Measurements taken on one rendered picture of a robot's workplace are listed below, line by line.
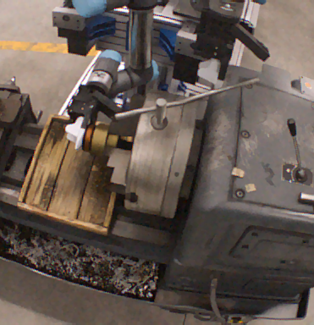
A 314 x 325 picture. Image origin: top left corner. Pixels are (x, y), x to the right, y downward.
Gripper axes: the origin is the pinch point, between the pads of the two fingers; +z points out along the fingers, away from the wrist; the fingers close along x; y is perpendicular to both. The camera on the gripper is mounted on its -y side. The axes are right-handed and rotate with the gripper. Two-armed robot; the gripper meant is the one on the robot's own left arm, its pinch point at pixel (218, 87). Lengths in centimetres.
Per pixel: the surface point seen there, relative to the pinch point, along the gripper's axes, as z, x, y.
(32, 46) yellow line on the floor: 86, -169, 127
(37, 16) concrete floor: 74, -206, 142
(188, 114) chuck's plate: 9.5, -0.1, 5.5
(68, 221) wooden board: 47, 9, 32
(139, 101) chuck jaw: 12.4, -5.7, 17.9
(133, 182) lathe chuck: 22.2, 12.4, 14.4
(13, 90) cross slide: 30, -27, 67
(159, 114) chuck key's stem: 6.7, 6.6, 11.6
